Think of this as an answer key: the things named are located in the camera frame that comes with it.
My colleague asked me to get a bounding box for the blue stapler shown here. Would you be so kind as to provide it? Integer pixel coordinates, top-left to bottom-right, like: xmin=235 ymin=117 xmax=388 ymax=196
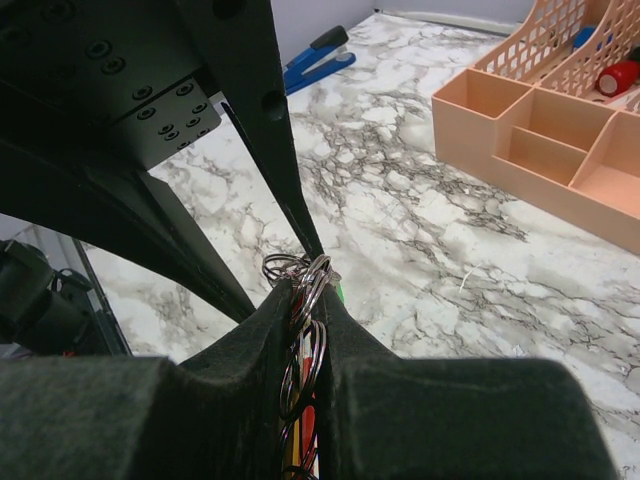
xmin=283 ymin=25 xmax=356 ymax=96

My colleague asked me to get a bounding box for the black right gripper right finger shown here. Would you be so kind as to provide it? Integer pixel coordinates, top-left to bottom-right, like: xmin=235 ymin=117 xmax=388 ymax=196
xmin=319 ymin=289 xmax=617 ymax=479

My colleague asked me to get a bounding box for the peach plastic desk organizer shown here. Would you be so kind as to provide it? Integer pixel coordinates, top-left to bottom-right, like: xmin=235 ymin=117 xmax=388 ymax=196
xmin=432 ymin=1 xmax=639 ymax=253

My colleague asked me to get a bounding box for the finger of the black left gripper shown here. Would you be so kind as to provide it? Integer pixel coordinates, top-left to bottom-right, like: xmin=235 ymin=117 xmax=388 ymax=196
xmin=176 ymin=0 xmax=324 ymax=258

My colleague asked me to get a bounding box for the metal key organizer red handle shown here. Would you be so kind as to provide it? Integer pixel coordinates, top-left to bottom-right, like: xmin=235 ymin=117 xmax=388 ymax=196
xmin=262 ymin=253 xmax=344 ymax=479

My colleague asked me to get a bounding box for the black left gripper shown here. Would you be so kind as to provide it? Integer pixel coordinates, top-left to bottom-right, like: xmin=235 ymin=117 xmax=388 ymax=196
xmin=1 ymin=1 xmax=255 ymax=320

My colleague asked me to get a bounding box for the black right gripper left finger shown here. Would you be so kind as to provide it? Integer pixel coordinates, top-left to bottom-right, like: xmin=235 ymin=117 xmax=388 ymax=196
xmin=1 ymin=285 xmax=292 ymax=479

